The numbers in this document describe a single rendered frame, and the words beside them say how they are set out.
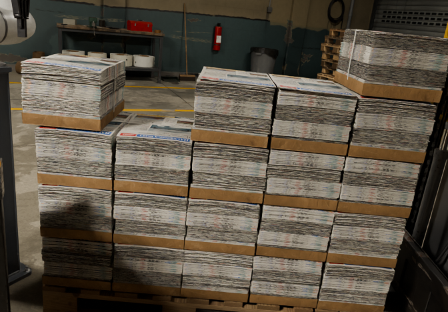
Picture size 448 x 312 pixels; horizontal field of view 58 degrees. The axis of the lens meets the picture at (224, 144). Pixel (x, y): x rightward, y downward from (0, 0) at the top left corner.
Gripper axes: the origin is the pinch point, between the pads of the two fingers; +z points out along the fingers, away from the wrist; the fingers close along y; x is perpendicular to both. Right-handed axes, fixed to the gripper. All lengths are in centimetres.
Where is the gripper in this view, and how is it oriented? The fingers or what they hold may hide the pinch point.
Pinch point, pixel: (21, 27)
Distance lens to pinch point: 178.7
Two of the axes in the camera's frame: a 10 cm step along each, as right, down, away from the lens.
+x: -9.9, -1.0, -0.3
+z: -1.0, 9.5, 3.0
